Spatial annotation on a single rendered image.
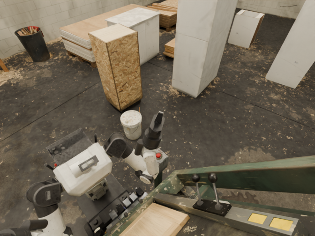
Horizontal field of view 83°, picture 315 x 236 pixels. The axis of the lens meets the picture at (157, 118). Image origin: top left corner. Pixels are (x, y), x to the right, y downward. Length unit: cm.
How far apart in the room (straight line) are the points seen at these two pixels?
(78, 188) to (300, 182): 93
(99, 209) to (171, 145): 124
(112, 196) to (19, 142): 179
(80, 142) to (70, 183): 21
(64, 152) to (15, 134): 251
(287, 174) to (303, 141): 270
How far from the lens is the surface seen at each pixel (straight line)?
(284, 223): 60
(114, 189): 222
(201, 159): 259
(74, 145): 106
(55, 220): 109
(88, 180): 103
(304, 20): 404
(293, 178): 78
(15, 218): 274
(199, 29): 284
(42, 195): 103
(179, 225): 91
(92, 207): 221
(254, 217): 65
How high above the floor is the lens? 219
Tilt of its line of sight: 47 degrees down
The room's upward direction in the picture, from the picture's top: straight up
